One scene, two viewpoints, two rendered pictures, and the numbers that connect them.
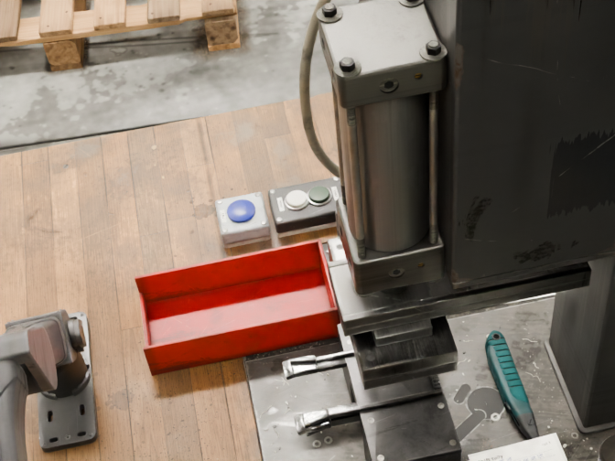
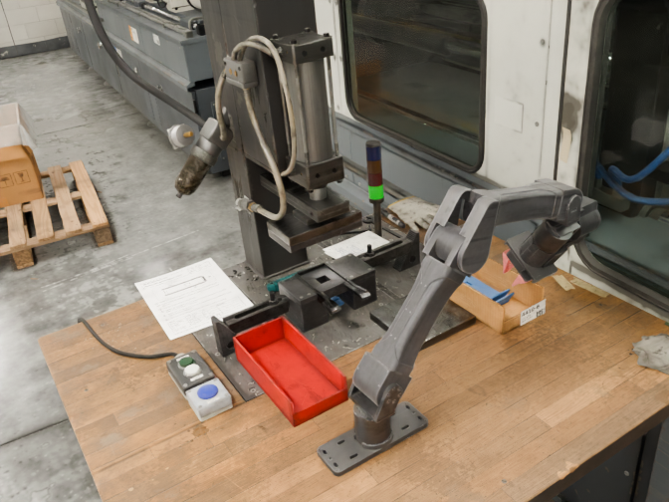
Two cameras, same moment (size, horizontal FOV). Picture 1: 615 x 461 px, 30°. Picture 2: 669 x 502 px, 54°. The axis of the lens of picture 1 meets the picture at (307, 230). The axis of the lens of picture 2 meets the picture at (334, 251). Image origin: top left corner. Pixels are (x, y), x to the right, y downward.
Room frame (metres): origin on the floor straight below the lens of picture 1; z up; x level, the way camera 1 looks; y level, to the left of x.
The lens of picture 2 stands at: (1.23, 1.09, 1.77)
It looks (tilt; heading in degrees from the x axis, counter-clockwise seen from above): 29 degrees down; 246
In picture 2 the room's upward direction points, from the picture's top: 6 degrees counter-clockwise
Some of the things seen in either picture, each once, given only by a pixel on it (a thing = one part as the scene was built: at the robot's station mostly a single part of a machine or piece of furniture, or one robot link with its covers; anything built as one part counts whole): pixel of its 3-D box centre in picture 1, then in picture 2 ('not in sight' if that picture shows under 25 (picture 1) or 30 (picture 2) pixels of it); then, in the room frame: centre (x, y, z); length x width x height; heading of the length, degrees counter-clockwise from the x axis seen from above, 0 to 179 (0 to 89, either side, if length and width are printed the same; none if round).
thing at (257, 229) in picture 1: (243, 225); (210, 403); (1.07, 0.09, 0.90); 0.07 x 0.07 x 0.06; 5
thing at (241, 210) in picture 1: (242, 213); (208, 393); (1.07, 0.09, 0.93); 0.04 x 0.04 x 0.02
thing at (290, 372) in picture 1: (314, 364); (327, 302); (0.77, 0.01, 0.98); 0.07 x 0.02 x 0.01; 95
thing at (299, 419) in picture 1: (327, 418); (356, 290); (0.69, 0.01, 0.98); 0.07 x 0.02 x 0.01; 95
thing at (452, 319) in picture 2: not in sight; (421, 317); (0.58, 0.09, 0.91); 0.17 x 0.16 x 0.02; 5
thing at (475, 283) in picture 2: not in sight; (474, 285); (0.42, 0.07, 0.92); 0.15 x 0.07 x 0.03; 94
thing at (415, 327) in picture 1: (454, 229); (293, 170); (0.75, -0.15, 1.22); 0.26 x 0.18 x 0.30; 95
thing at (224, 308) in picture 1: (237, 305); (288, 367); (0.91, 0.10, 0.93); 0.25 x 0.12 x 0.06; 95
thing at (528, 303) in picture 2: not in sight; (483, 287); (0.42, 0.09, 0.93); 0.25 x 0.13 x 0.08; 95
